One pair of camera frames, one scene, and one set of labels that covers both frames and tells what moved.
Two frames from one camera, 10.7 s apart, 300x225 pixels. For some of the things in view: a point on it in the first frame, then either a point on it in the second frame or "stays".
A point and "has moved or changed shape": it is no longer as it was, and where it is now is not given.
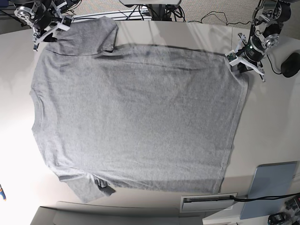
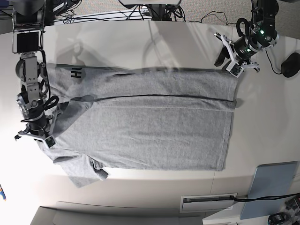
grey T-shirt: [139, 117] has moved or changed shape
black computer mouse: [291, 65] stays
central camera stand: [159, 9] stays
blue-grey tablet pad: [274, 180] stays
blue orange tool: [3, 192] stays
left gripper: [48, 19] -> [40, 126]
